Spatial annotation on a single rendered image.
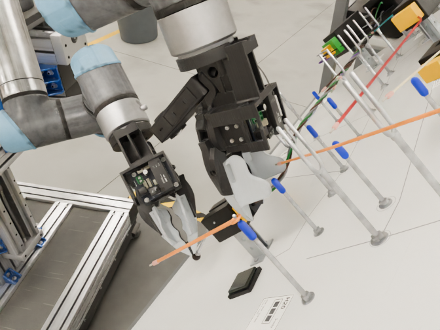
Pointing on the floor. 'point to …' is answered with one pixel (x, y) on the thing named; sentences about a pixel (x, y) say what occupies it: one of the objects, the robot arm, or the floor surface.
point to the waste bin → (139, 27)
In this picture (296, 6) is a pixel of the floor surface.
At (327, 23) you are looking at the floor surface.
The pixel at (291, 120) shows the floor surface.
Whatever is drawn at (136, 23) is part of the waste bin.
